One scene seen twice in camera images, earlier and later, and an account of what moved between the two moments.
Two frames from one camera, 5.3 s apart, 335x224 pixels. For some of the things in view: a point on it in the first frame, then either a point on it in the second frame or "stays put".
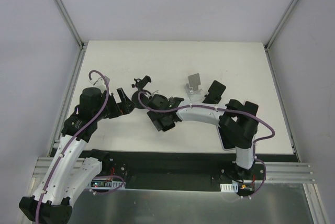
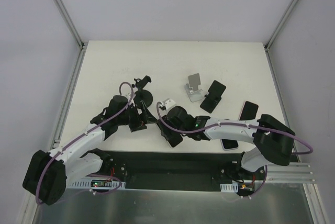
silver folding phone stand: x=193 y=93 stays put
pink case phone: x=250 y=108 stays put
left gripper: x=118 y=102 -> x=136 y=120
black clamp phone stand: x=144 y=96 stays put
